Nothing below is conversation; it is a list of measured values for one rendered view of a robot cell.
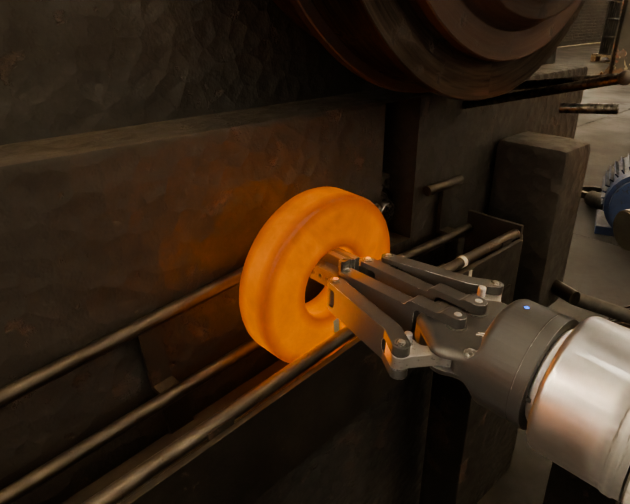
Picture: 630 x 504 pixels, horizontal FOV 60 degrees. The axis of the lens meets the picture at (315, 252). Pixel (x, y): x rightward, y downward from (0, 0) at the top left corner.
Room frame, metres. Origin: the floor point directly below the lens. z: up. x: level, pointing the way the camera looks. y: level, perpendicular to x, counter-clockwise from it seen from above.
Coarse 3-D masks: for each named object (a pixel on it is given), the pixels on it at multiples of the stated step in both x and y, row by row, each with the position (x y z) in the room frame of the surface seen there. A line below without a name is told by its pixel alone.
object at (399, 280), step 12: (360, 264) 0.40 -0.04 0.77; (372, 264) 0.39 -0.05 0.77; (384, 264) 0.39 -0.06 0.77; (384, 276) 0.38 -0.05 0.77; (396, 276) 0.37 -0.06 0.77; (408, 276) 0.37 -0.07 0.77; (396, 288) 0.37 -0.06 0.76; (408, 288) 0.36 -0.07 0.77; (420, 288) 0.35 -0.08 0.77; (432, 288) 0.35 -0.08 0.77; (444, 288) 0.35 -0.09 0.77; (432, 300) 0.35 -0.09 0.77; (456, 300) 0.33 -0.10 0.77; (468, 300) 0.33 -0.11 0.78; (480, 300) 0.33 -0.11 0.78; (480, 312) 0.32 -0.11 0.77
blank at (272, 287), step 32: (320, 192) 0.42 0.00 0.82; (288, 224) 0.38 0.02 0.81; (320, 224) 0.39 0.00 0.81; (352, 224) 0.42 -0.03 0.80; (384, 224) 0.45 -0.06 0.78; (256, 256) 0.38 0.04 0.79; (288, 256) 0.37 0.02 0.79; (320, 256) 0.40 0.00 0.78; (256, 288) 0.36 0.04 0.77; (288, 288) 0.37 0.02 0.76; (256, 320) 0.36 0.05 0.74; (288, 320) 0.37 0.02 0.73; (320, 320) 0.40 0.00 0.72; (288, 352) 0.37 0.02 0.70
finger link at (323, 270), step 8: (320, 264) 0.40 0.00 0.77; (328, 264) 0.40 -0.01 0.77; (312, 272) 0.40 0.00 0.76; (320, 272) 0.39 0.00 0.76; (328, 272) 0.39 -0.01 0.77; (336, 272) 0.39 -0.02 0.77; (320, 280) 0.39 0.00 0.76; (344, 280) 0.37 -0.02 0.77; (328, 288) 0.36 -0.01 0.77; (328, 296) 0.36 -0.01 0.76
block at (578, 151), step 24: (504, 144) 0.72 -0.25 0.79; (528, 144) 0.70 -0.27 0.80; (552, 144) 0.68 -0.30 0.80; (576, 144) 0.69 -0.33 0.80; (504, 168) 0.71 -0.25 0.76; (528, 168) 0.69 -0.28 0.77; (552, 168) 0.67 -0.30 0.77; (576, 168) 0.68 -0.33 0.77; (504, 192) 0.71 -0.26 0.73; (528, 192) 0.68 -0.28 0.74; (552, 192) 0.66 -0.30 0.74; (576, 192) 0.69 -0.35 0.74; (504, 216) 0.70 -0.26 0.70; (528, 216) 0.68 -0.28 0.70; (552, 216) 0.66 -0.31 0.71; (576, 216) 0.70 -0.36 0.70; (528, 240) 0.68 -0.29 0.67; (552, 240) 0.66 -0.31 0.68; (528, 264) 0.67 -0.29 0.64; (552, 264) 0.67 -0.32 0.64; (528, 288) 0.67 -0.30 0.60
